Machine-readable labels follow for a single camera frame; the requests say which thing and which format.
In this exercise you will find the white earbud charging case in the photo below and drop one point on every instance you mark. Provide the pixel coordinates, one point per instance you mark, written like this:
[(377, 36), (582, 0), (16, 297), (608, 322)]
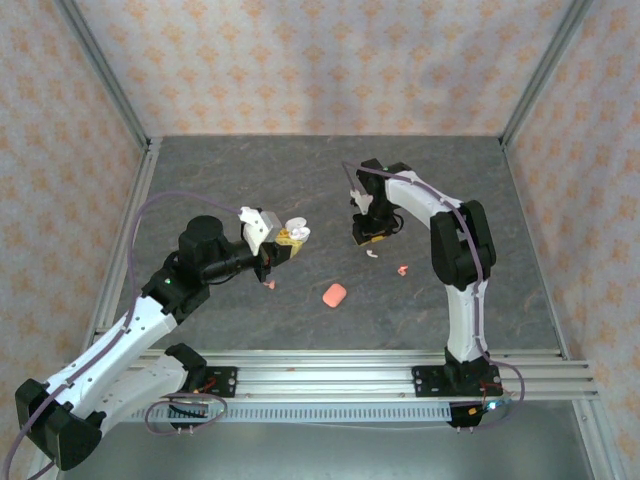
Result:
[(296, 221)]

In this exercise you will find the coral earbud charging case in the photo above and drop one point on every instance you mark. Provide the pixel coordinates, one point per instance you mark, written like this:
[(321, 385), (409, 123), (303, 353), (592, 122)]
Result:
[(334, 295)]

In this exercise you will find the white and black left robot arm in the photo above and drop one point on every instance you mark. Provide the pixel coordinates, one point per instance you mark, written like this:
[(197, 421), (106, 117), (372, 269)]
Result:
[(115, 345)]

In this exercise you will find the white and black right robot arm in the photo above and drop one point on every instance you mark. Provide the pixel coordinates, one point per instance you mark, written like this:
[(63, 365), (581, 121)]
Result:
[(462, 310)]

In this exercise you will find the grey metal panel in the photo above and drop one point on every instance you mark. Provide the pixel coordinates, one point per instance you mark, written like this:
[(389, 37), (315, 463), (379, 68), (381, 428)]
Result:
[(325, 455)]

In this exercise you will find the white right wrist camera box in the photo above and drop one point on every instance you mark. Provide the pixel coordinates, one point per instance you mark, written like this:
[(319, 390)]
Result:
[(362, 201)]

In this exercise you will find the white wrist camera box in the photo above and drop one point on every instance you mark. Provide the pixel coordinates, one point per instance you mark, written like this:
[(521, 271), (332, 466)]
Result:
[(260, 225), (362, 201)]

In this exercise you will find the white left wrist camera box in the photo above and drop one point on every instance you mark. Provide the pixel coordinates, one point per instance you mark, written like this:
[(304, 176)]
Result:
[(260, 225)]

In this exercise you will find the aluminium table side rail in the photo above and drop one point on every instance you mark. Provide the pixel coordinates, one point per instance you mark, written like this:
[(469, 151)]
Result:
[(517, 186), (136, 200)]

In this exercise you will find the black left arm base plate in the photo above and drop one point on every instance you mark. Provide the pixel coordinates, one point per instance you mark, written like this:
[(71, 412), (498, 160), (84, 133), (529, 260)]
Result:
[(225, 380)]

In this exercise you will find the aluminium mounting rail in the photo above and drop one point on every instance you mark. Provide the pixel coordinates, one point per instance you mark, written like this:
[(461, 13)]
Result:
[(325, 380)]

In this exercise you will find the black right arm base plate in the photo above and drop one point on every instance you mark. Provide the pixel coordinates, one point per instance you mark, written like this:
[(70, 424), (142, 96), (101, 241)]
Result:
[(425, 382)]

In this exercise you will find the aluminium frame post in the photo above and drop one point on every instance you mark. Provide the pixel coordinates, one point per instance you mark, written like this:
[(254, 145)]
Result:
[(104, 75), (545, 75)]

